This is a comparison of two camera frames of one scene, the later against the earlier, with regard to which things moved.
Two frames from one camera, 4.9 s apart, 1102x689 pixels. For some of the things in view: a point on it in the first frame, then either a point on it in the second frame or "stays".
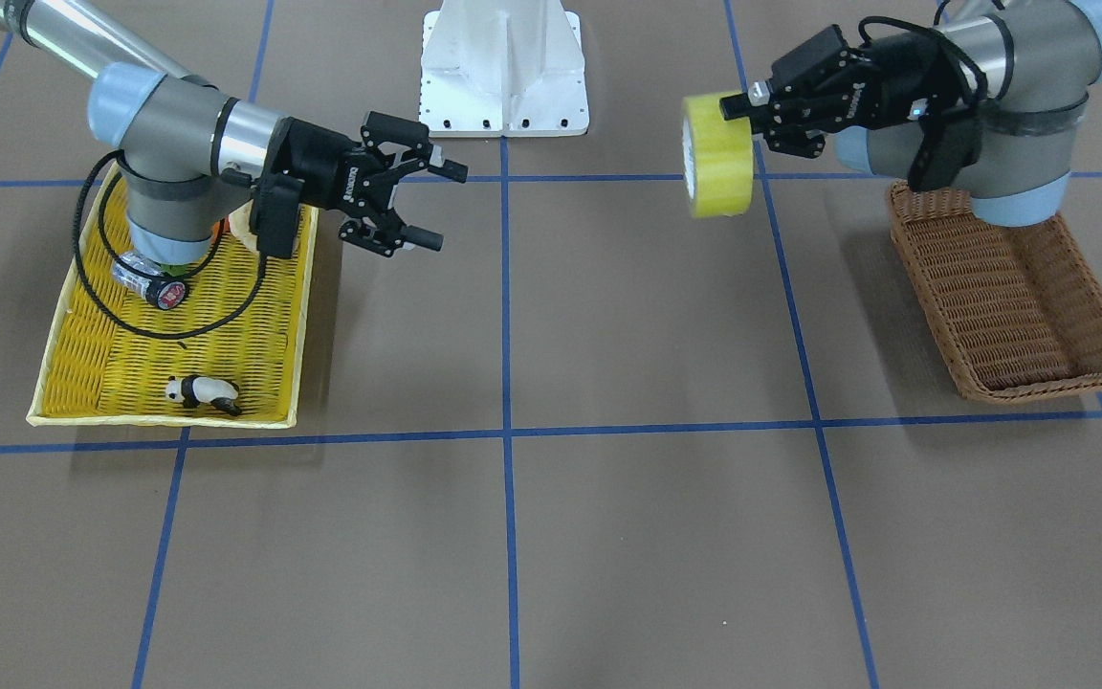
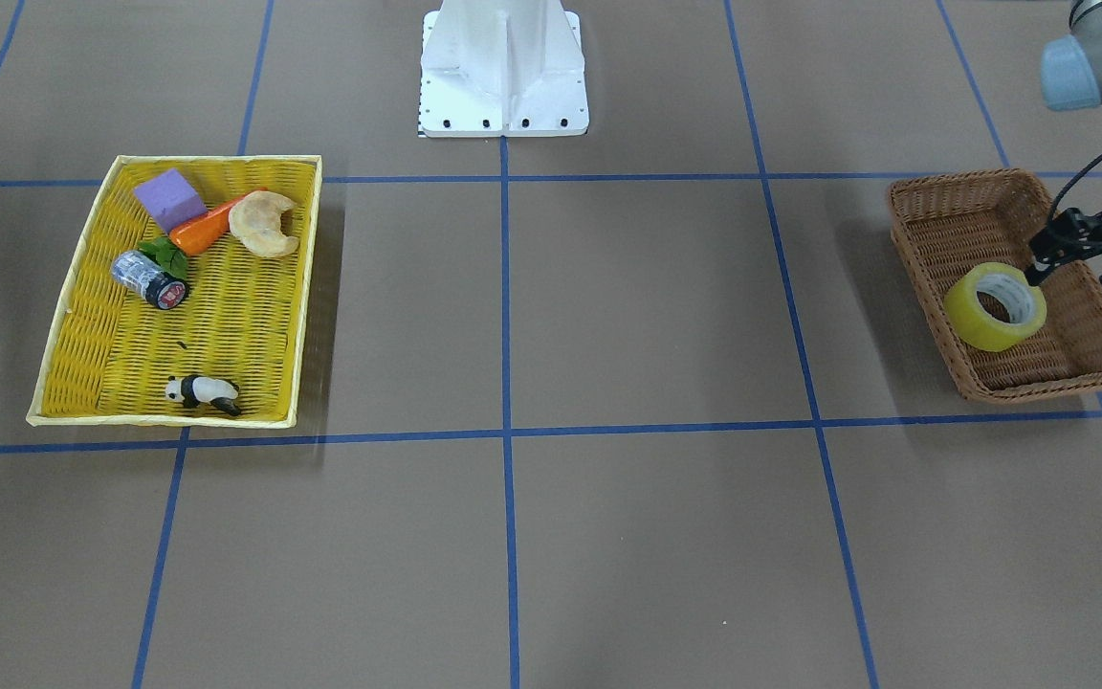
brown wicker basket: x=1015 y=311 stays
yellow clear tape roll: x=717 y=158 to x=993 y=307
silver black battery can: x=156 y=291 stays
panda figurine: x=192 y=390 stays
